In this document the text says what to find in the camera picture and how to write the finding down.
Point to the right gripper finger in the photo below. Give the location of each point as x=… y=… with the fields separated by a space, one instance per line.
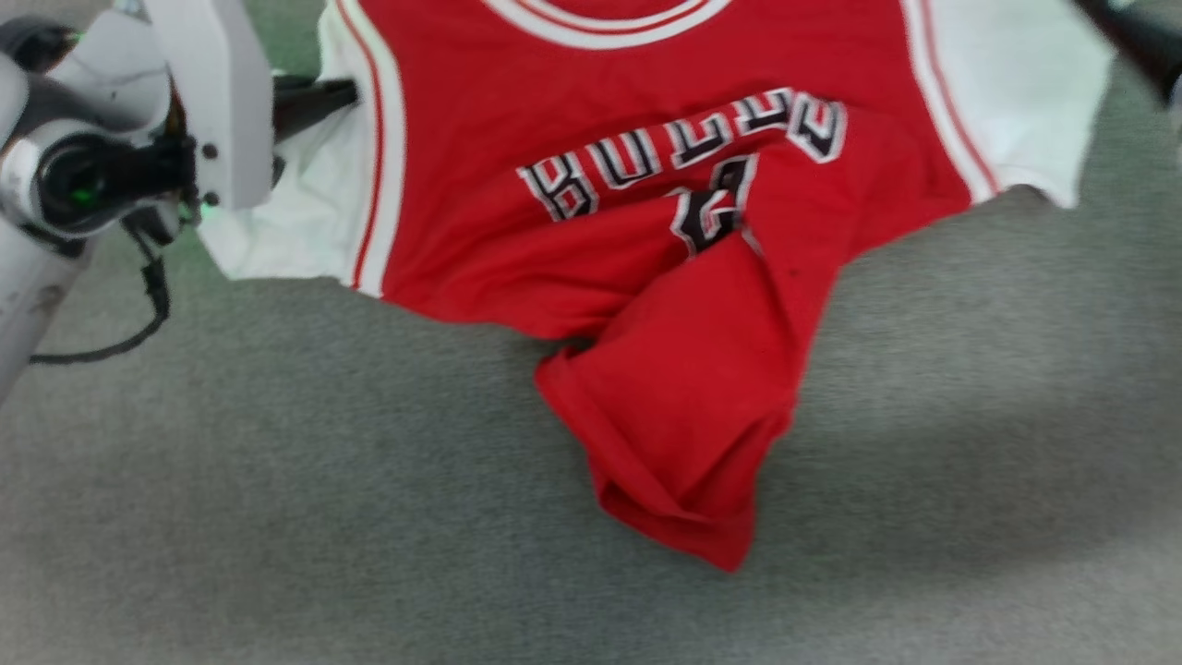
x=1145 y=42

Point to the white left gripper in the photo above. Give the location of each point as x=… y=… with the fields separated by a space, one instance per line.
x=226 y=102

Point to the red and white basketball jersey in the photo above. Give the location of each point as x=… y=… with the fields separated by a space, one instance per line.
x=554 y=259

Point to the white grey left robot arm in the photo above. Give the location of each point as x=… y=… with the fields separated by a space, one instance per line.
x=18 y=277

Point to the grey fabric sofa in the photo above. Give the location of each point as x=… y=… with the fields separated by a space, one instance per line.
x=369 y=508

